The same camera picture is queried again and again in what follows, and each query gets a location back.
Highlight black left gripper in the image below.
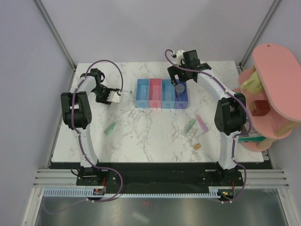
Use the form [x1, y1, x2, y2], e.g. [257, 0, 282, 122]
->
[92, 86, 116, 106]

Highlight clear jar of clips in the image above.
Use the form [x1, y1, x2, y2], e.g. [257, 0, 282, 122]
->
[174, 84, 186, 96]

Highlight pink plastic bin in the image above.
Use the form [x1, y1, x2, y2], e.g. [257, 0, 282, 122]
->
[149, 78, 162, 108]

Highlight teal blue plastic bin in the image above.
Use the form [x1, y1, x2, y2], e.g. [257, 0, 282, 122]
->
[161, 79, 175, 109]

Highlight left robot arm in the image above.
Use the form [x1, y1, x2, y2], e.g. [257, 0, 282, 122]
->
[60, 68, 122, 168]

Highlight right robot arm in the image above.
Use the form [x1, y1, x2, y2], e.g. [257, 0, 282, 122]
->
[164, 49, 249, 186]

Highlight dark blue plastic bin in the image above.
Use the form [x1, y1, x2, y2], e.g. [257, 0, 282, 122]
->
[174, 79, 189, 109]

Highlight light blue left bin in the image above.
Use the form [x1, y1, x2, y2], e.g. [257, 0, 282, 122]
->
[135, 79, 150, 108]

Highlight green correction tape left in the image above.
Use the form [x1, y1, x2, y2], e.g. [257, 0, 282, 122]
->
[104, 122, 117, 136]

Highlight green correction tape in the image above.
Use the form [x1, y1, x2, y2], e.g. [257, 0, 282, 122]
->
[182, 119, 196, 136]
[104, 122, 117, 136]

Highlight green correction tape right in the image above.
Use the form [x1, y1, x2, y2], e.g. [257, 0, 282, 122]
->
[182, 119, 196, 136]

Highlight pink correction tape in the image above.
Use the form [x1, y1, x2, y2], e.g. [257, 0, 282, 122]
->
[196, 114, 209, 133]

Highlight small gold binder clip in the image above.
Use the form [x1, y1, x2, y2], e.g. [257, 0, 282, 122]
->
[193, 143, 201, 150]

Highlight yellow cup on shelf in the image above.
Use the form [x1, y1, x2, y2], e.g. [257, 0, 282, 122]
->
[240, 71, 263, 95]

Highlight brown cube on shelf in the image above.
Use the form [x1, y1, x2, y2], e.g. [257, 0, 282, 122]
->
[249, 100, 270, 116]

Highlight green book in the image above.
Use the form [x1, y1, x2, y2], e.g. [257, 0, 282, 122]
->
[238, 132, 266, 143]

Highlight pink wooden shelf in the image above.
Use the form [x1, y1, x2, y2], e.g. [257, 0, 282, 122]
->
[235, 43, 301, 152]

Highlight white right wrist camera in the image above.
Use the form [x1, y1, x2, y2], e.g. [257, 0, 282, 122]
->
[171, 50, 184, 65]

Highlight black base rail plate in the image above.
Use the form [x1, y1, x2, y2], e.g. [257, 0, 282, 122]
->
[50, 162, 277, 194]

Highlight aluminium frame rails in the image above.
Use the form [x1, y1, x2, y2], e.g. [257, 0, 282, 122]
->
[22, 165, 289, 226]

